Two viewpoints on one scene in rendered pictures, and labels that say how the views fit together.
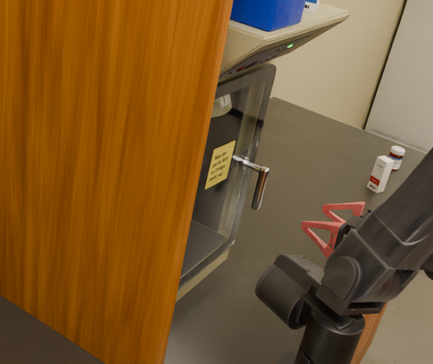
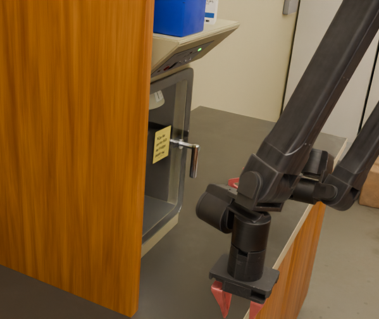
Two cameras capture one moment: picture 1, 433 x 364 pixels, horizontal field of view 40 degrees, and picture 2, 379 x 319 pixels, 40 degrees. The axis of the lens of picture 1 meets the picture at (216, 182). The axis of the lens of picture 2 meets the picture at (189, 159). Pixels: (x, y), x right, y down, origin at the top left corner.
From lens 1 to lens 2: 0.20 m
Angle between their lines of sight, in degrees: 5
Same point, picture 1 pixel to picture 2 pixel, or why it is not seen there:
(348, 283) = (254, 187)
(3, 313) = (11, 278)
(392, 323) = (323, 278)
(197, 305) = (159, 256)
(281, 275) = (211, 197)
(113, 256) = (91, 215)
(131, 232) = (103, 193)
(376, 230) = (267, 150)
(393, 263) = (280, 169)
